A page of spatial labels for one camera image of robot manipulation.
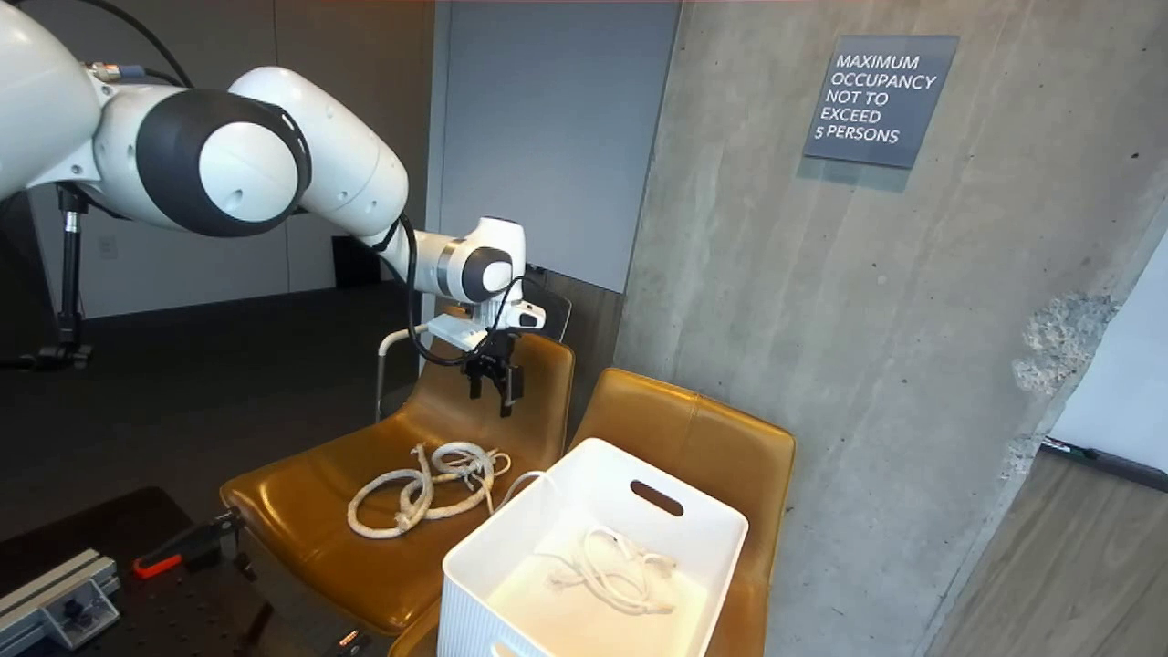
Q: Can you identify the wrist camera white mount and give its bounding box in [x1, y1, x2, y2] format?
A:
[417, 297, 547, 358]

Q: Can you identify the white laundry basket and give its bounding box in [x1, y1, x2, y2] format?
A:
[436, 435, 754, 657]

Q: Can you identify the black tripod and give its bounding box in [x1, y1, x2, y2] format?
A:
[15, 184, 99, 374]

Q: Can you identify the aluminium rail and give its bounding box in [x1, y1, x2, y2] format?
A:
[0, 544, 126, 657]

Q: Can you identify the mustard leather chair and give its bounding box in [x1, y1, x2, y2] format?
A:
[389, 364, 799, 657]
[215, 318, 581, 644]

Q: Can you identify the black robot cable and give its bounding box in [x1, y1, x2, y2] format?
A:
[86, 0, 538, 368]

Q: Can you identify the thick white braided rope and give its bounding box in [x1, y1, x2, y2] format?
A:
[413, 439, 520, 522]
[344, 465, 442, 544]

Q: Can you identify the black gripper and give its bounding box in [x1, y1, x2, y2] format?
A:
[469, 334, 525, 419]

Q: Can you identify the orange handled black clamp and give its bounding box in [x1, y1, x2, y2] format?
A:
[127, 509, 240, 585]

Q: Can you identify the grey occupancy sign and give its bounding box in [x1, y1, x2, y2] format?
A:
[799, 32, 963, 174]

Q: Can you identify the thin white rope green tape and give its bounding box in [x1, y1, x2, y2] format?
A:
[417, 439, 547, 522]

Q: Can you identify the whiteboard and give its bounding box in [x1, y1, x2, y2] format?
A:
[436, 0, 682, 297]

